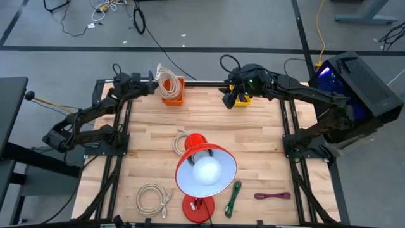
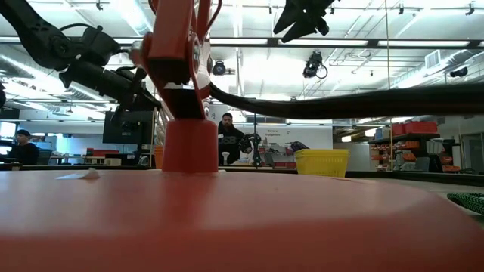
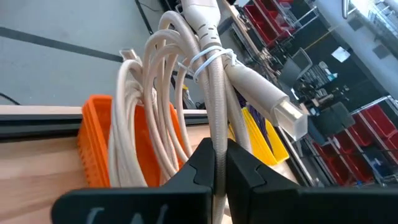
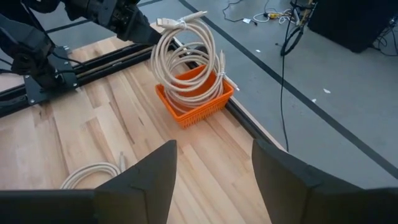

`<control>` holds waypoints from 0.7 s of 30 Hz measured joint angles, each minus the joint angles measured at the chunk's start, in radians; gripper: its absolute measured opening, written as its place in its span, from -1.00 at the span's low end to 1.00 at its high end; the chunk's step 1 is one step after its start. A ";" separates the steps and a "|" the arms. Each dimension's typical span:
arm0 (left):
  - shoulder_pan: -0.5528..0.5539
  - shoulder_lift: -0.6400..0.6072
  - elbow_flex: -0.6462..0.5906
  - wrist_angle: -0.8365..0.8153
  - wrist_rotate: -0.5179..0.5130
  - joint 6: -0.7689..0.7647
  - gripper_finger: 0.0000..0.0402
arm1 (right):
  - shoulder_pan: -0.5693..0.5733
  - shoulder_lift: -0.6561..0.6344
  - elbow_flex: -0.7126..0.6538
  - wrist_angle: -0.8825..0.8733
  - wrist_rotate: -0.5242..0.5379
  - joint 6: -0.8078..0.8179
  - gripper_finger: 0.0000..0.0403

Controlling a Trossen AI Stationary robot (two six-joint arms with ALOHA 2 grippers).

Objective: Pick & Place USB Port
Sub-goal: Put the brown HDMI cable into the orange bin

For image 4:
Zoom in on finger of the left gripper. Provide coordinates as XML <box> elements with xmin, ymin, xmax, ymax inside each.
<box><xmin>118</xmin><ymin>12</ymin><xmax>162</xmax><ymax>46</ymax></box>

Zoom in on orange plastic basket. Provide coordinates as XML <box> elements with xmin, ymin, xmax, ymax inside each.
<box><xmin>154</xmin><ymin>64</ymin><xmax>235</xmax><ymax>129</ymax></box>

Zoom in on white USB cable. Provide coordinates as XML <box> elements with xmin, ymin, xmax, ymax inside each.
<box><xmin>59</xmin><ymin>151</ymin><xmax>127</xmax><ymax>190</ymax></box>
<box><xmin>150</xmin><ymin>10</ymin><xmax>219</xmax><ymax>94</ymax></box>
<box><xmin>161</xmin><ymin>49</ymin><xmax>241</xmax><ymax>115</ymax></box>

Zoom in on white cable bundle yellow plug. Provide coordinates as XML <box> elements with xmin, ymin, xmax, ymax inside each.
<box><xmin>252</xmin><ymin>8</ymin><xmax>299</xmax><ymax>26</ymax></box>

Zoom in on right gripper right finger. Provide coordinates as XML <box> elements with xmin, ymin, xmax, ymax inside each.
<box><xmin>252</xmin><ymin>139</ymin><xmax>364</xmax><ymax>224</ymax></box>

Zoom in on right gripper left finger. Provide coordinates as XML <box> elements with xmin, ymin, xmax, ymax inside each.
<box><xmin>93</xmin><ymin>139</ymin><xmax>178</xmax><ymax>224</ymax></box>

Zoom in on thin black floor cable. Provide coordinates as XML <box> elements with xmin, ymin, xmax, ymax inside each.
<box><xmin>221</xmin><ymin>0</ymin><xmax>249</xmax><ymax>23</ymax></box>

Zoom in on black cabinet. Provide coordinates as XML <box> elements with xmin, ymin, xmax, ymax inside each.
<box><xmin>307</xmin><ymin>0</ymin><xmax>398</xmax><ymax>54</ymax></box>

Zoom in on black coiled floor cable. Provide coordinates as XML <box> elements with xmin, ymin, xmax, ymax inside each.
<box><xmin>279</xmin><ymin>0</ymin><xmax>317</xmax><ymax>153</ymax></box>

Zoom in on black aluminium table frame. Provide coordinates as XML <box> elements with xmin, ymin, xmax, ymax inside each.
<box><xmin>0</xmin><ymin>42</ymin><xmax>282</xmax><ymax>152</ymax></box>

